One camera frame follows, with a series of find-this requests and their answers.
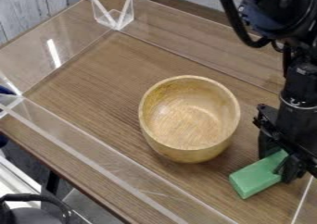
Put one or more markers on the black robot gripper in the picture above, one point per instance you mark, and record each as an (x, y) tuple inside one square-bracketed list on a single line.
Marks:
[(288, 128)]

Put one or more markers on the green rectangular block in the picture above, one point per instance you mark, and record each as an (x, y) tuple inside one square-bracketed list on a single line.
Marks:
[(259, 176)]

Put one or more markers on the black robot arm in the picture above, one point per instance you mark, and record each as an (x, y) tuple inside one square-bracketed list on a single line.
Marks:
[(286, 24)]

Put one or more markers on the brown wooden bowl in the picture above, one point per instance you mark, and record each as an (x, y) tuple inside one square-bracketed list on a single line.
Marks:
[(189, 115)]

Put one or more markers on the black table leg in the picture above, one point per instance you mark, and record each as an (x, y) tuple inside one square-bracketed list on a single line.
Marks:
[(53, 183)]

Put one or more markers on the blue object at left edge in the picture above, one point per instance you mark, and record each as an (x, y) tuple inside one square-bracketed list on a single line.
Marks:
[(5, 90)]

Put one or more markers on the clear acrylic enclosure wall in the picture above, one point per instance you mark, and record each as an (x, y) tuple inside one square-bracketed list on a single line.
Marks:
[(80, 75)]

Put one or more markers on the clear acrylic corner bracket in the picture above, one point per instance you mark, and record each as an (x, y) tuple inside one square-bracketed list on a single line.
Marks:
[(114, 19)]

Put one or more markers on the grey metal base plate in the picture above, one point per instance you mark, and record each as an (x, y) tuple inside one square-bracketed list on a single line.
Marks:
[(32, 215)]

